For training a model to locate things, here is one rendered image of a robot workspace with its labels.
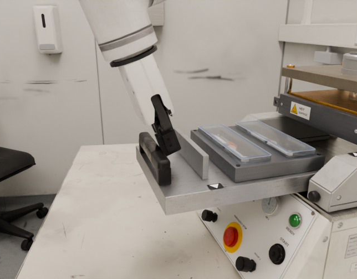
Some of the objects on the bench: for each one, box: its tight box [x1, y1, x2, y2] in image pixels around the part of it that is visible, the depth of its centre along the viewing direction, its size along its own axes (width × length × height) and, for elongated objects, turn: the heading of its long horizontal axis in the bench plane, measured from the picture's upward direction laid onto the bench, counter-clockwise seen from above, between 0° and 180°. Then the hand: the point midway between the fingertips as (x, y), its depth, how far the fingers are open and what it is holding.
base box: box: [197, 210, 357, 279], centre depth 70 cm, size 54×38×17 cm
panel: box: [198, 193, 319, 279], centre depth 64 cm, size 2×30×19 cm, turn 18°
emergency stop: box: [223, 226, 238, 247], centre depth 66 cm, size 2×4×4 cm, turn 18°
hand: (168, 141), depth 55 cm, fingers closed, pressing on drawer
